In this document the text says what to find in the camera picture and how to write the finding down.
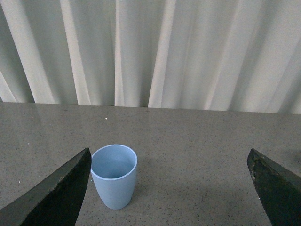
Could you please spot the white pleated curtain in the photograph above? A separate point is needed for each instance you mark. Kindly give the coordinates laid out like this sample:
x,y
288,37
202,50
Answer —
x,y
228,55

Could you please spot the blue plastic cup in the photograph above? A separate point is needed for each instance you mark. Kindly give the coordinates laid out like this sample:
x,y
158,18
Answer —
x,y
113,171

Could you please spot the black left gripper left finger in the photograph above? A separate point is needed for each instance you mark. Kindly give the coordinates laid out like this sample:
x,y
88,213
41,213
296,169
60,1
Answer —
x,y
55,201

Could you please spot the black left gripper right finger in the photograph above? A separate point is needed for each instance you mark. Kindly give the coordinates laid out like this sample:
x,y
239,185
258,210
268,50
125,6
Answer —
x,y
278,188

